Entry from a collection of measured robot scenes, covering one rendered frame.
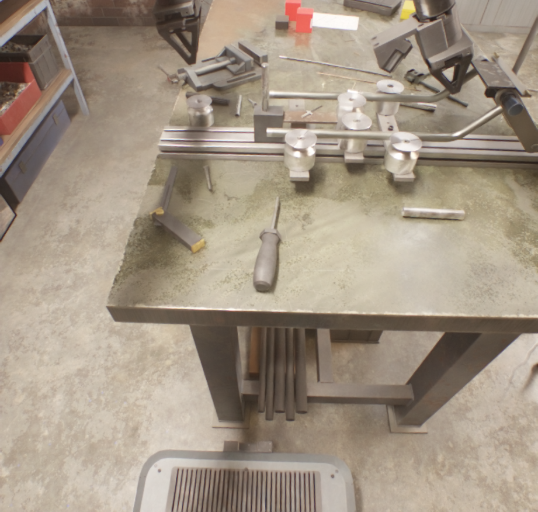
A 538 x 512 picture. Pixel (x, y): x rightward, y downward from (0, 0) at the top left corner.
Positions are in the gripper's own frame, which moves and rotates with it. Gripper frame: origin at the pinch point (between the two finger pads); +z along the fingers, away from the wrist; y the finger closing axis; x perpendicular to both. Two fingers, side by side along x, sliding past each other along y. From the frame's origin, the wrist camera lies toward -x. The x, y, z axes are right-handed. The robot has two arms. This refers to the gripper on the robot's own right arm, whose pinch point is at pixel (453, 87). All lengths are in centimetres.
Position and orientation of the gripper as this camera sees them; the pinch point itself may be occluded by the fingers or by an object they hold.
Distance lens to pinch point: 80.2
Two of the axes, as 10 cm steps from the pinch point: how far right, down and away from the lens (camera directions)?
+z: 4.9, 5.7, 6.6
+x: 8.7, -3.0, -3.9
